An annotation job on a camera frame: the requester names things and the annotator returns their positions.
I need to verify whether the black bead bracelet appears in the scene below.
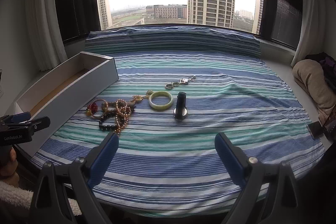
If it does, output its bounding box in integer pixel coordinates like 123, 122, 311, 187
98, 105, 137, 132

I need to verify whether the gold bangle with red charm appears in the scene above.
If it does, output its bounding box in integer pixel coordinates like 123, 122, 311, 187
85, 99, 109, 119

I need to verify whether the brown wooden bead bracelet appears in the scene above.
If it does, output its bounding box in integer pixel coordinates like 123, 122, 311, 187
94, 101, 119, 119

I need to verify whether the gold bead necklace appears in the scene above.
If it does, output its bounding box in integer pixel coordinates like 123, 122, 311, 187
113, 98, 132, 135

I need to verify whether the gold chain with ring pendant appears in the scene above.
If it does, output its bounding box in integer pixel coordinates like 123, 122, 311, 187
128, 90, 154, 106

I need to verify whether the dark cylindrical bottle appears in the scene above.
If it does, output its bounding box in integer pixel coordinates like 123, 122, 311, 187
174, 92, 187, 120

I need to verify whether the pale green jade bangle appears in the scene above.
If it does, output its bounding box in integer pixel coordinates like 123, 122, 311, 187
148, 91, 174, 111

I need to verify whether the white fleece sleeve forearm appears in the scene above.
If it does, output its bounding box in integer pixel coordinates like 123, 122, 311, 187
1, 178, 82, 223

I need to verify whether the person's left hand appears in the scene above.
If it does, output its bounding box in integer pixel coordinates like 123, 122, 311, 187
1, 148, 18, 179

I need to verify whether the white cardboard box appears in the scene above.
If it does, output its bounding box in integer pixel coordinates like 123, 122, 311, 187
13, 52, 118, 157

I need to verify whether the small dark device on sill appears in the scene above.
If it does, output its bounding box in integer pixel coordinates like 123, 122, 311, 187
307, 121, 324, 139

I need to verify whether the blue green striped bedsheet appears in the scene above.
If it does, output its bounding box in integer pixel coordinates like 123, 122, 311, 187
31, 25, 328, 218

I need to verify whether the left white curtain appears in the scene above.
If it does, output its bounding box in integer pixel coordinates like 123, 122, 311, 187
25, 0, 67, 71

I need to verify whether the white curtain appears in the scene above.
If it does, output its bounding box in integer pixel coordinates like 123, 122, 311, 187
25, 0, 67, 71
291, 0, 326, 67

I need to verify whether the beige folded blanket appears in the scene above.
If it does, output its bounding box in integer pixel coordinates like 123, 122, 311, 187
292, 59, 335, 124

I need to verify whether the dark purple cloth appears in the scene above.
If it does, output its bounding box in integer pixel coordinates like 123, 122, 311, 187
305, 52, 336, 93

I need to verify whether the right white curtain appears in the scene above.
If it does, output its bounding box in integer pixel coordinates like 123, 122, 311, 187
291, 0, 326, 67

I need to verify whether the wall power socket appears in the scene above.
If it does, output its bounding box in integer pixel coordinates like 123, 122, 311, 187
0, 69, 3, 98

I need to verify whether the silver ring chain jewelry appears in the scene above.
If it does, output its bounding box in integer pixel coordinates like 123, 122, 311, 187
165, 76, 197, 90

